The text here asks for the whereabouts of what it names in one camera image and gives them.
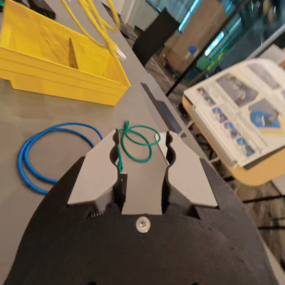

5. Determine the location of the yellow plastic bin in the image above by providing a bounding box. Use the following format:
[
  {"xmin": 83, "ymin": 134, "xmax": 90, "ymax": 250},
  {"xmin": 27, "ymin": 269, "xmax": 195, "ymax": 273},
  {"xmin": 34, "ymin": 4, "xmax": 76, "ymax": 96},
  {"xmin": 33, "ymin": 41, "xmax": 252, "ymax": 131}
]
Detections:
[{"xmin": 0, "ymin": 0, "xmax": 131, "ymax": 106}]

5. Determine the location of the yellow ethernet cable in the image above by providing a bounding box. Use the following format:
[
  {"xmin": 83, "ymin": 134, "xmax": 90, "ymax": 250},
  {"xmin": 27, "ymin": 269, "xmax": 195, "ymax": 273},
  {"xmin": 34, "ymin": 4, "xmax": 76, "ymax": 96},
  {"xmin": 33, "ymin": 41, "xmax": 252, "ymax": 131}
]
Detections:
[{"xmin": 61, "ymin": 0, "xmax": 127, "ymax": 60}]

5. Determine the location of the black network switch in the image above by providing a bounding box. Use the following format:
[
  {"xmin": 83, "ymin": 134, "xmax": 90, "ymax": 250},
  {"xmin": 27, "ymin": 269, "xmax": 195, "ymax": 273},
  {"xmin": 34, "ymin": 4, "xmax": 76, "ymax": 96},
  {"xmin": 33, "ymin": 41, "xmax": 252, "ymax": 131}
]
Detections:
[{"xmin": 28, "ymin": 0, "xmax": 56, "ymax": 20}]

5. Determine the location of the black chair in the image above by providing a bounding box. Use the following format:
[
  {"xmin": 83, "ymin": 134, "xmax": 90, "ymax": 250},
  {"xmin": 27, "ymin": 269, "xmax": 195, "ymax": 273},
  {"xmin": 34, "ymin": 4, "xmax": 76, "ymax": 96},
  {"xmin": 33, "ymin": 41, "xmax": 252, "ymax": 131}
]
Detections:
[{"xmin": 132, "ymin": 8, "xmax": 181, "ymax": 67}]

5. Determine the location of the round wooden table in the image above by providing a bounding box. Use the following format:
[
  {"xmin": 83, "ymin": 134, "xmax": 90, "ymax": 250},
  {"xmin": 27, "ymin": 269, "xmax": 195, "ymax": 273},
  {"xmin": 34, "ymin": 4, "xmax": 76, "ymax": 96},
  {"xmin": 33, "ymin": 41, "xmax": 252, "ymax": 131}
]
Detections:
[{"xmin": 182, "ymin": 96, "xmax": 285, "ymax": 186}]

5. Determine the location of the green ethernet cable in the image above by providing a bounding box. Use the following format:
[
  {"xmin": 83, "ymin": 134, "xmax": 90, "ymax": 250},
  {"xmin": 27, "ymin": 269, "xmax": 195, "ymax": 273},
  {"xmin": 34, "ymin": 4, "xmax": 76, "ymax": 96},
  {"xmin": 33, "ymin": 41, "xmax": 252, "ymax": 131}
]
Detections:
[{"xmin": 117, "ymin": 120, "xmax": 161, "ymax": 173}]

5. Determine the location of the blue ethernet cable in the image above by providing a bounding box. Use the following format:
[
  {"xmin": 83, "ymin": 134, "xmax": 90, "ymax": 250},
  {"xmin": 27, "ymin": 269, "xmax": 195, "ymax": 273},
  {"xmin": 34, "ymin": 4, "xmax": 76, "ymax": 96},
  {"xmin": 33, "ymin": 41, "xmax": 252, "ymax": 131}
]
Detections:
[{"xmin": 17, "ymin": 122, "xmax": 104, "ymax": 195}]

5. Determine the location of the open printed binder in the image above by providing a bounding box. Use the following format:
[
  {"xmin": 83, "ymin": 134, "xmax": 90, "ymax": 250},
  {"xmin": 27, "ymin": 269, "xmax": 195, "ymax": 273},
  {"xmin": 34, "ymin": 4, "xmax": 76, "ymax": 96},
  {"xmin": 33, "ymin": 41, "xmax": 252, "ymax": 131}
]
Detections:
[{"xmin": 184, "ymin": 58, "xmax": 285, "ymax": 170}]

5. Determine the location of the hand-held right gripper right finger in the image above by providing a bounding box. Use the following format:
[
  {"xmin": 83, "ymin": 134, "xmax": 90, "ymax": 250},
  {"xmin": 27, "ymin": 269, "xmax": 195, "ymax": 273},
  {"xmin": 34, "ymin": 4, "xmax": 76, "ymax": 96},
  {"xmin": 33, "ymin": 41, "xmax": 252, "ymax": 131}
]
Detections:
[{"xmin": 155, "ymin": 131, "xmax": 218, "ymax": 214}]

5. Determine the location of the black metal pole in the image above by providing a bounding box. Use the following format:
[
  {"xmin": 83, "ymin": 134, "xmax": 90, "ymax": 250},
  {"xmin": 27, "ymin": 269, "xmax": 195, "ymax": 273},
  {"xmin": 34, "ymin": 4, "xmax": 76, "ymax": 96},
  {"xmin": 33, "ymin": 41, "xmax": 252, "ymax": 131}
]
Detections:
[{"xmin": 166, "ymin": 0, "xmax": 242, "ymax": 96}]

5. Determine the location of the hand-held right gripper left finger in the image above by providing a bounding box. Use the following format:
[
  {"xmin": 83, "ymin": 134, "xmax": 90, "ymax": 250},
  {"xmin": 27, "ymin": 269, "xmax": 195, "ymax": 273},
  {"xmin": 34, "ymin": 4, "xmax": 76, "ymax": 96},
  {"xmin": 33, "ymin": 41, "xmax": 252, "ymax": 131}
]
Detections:
[{"xmin": 67, "ymin": 129, "xmax": 128, "ymax": 214}]

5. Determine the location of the cardboard box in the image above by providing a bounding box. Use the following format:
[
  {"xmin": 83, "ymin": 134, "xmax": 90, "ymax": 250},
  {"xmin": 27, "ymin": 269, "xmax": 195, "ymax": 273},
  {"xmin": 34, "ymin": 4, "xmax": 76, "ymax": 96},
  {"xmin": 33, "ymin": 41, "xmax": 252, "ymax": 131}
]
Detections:
[{"xmin": 165, "ymin": 0, "xmax": 230, "ymax": 74}]

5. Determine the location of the dark table cable cover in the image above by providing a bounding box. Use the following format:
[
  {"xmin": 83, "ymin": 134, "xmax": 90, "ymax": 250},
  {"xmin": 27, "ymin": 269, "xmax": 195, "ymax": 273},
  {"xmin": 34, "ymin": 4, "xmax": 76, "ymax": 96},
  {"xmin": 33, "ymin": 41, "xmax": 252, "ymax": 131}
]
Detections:
[{"xmin": 140, "ymin": 83, "xmax": 182, "ymax": 134}]

